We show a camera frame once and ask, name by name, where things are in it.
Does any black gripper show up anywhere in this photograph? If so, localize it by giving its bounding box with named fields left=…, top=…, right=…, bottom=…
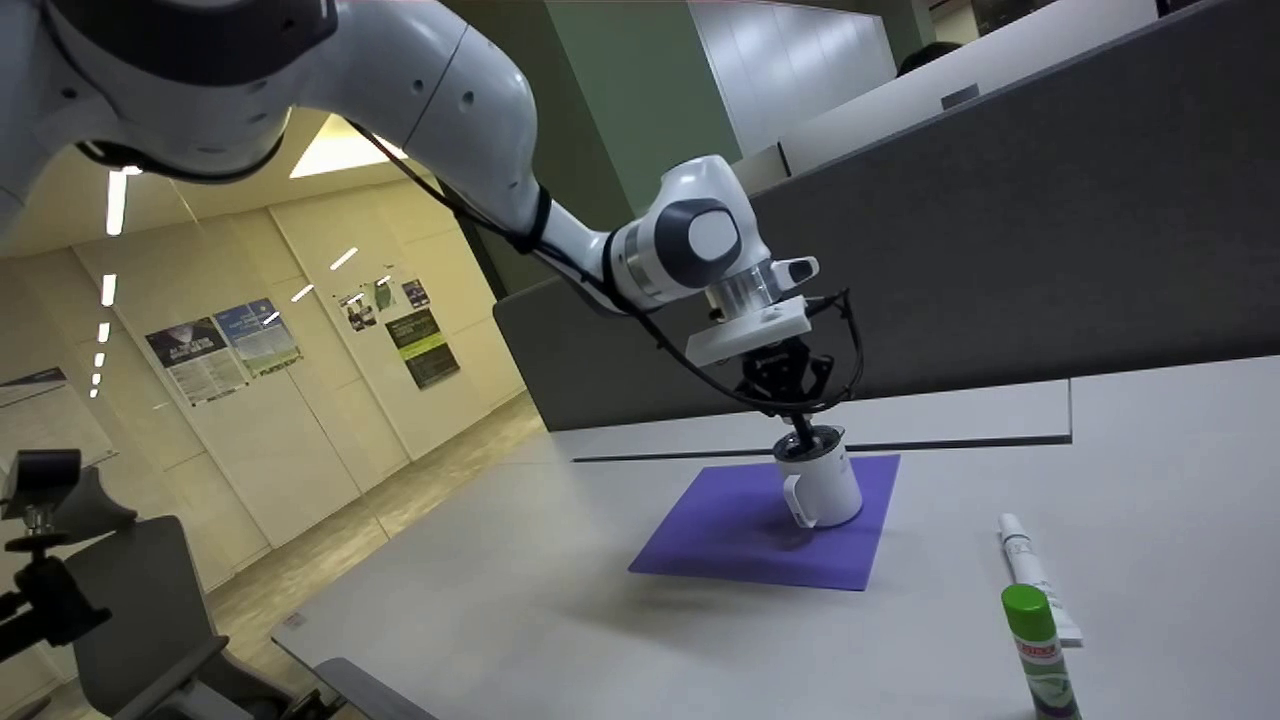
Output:
left=740, top=339, right=831, bottom=453

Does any white travel mug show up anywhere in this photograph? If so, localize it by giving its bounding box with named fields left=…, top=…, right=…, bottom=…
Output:
left=771, top=423, right=866, bottom=534

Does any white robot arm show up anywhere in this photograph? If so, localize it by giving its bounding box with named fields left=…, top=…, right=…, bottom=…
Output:
left=0, top=0, right=831, bottom=442

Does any purple square mat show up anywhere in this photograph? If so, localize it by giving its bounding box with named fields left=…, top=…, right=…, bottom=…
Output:
left=633, top=458, right=899, bottom=591

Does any white marker pen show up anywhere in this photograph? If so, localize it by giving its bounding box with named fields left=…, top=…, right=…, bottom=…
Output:
left=997, top=511, right=1083, bottom=648

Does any green capped glue stick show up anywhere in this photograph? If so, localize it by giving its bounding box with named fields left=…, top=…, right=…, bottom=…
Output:
left=1002, top=586, right=1080, bottom=720

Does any grey office chair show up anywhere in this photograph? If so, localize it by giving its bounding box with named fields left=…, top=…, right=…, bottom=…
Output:
left=0, top=449, right=334, bottom=720

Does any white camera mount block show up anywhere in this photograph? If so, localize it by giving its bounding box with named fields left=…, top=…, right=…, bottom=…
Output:
left=685, top=298, right=813, bottom=368

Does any grey partition wall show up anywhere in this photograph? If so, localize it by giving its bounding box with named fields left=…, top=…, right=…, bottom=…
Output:
left=498, top=0, right=1280, bottom=430

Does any dark green wall poster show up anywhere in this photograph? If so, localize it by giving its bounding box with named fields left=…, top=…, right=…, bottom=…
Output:
left=390, top=308, right=458, bottom=390

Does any wall poster right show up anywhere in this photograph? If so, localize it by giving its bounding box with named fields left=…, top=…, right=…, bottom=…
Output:
left=218, top=302, right=302, bottom=376

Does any wall poster left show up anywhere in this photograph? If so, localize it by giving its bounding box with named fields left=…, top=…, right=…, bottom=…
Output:
left=150, top=316, right=247, bottom=404

